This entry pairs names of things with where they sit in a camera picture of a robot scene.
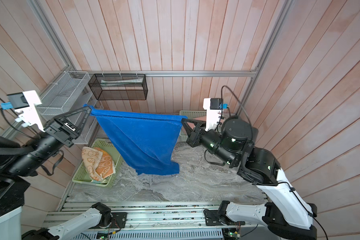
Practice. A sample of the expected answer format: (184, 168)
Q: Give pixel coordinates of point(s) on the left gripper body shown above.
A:
(38, 151)

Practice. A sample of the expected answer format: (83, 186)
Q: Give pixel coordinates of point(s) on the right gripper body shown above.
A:
(213, 142)

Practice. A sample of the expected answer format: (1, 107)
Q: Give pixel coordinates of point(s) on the mint green plastic basket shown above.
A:
(197, 115)

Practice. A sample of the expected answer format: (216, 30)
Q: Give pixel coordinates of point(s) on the blue towel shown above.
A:
(145, 141)

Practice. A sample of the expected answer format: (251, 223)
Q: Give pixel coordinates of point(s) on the yellow-green plastic basket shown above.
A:
(82, 177)

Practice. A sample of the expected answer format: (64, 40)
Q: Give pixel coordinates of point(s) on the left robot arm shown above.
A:
(12, 200)

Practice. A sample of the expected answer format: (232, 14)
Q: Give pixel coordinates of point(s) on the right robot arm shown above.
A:
(286, 215)

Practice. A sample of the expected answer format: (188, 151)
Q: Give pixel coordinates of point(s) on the orange patterned cream towel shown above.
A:
(98, 163)

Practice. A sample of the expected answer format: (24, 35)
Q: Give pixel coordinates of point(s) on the white wire mesh shelf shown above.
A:
(68, 93)

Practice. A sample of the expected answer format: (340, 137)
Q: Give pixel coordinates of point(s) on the black mesh wall basket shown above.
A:
(119, 87)

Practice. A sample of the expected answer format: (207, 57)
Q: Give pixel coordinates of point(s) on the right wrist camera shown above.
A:
(215, 112)

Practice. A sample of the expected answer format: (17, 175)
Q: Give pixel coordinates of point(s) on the left aluminium wall rail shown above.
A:
(29, 130)

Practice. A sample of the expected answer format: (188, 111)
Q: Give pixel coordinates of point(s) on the horizontal aluminium wall rail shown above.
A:
(155, 74)

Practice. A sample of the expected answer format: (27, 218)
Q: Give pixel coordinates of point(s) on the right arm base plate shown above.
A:
(212, 218)

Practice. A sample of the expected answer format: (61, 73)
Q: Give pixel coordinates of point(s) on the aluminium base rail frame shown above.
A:
(150, 220)

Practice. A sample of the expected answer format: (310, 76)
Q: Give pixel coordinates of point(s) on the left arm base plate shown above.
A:
(116, 220)

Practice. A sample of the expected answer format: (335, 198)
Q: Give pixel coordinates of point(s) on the right aluminium corner rail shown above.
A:
(262, 28)

